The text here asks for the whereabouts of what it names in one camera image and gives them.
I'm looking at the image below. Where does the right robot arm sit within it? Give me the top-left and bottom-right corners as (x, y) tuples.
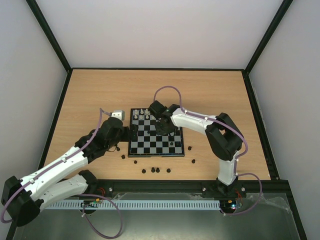
(147, 100), (245, 196)

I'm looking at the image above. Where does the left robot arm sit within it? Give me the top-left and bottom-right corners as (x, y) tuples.
(1, 117), (138, 227)

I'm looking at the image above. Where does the black silver chess board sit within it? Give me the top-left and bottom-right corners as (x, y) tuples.
(128, 108), (185, 158)

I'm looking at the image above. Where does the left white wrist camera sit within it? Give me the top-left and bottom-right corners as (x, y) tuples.
(111, 110), (125, 121)

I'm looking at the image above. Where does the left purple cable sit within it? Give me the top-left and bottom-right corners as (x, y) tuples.
(0, 107), (123, 238)

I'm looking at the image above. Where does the grey slotted cable duct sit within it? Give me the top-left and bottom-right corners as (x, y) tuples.
(47, 199), (221, 211)

